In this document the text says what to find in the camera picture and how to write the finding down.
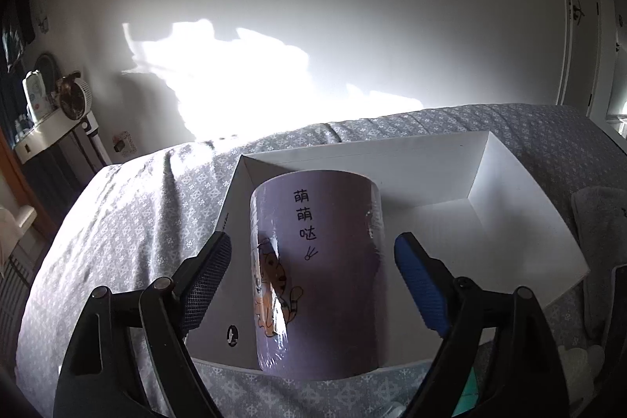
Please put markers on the dark hanging clothes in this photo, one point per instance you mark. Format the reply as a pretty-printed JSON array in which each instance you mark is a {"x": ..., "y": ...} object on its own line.
[{"x": 14, "y": 21}]

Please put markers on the small round desk fan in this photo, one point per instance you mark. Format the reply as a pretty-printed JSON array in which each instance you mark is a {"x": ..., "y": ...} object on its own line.
[{"x": 77, "y": 97}]

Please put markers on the white wardrobe door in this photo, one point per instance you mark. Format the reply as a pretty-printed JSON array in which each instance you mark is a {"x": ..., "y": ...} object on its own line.
[{"x": 583, "y": 55}]

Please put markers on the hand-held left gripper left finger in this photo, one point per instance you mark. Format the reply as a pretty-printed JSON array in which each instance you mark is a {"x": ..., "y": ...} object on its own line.
[{"x": 205, "y": 281}]

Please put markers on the white lumpy object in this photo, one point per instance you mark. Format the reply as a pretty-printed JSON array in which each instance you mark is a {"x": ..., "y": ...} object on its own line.
[{"x": 583, "y": 371}]

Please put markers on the grey patterned bedspread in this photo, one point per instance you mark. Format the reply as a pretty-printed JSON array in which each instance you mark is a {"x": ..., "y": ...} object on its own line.
[{"x": 137, "y": 227}]

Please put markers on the purple cat print mug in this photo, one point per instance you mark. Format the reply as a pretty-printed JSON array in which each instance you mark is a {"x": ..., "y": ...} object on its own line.
[{"x": 333, "y": 300}]

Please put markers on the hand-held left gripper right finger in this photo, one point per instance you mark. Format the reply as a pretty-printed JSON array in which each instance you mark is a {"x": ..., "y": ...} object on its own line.
[{"x": 421, "y": 286}]

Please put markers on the white cardboard box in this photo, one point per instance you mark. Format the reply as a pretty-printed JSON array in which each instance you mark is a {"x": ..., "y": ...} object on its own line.
[{"x": 514, "y": 241}]

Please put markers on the grey fluffy towel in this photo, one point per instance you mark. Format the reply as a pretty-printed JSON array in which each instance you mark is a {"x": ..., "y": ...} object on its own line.
[{"x": 602, "y": 222}]

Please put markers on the white wall shelf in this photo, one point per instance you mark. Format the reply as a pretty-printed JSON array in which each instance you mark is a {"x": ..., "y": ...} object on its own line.
[{"x": 44, "y": 134}]

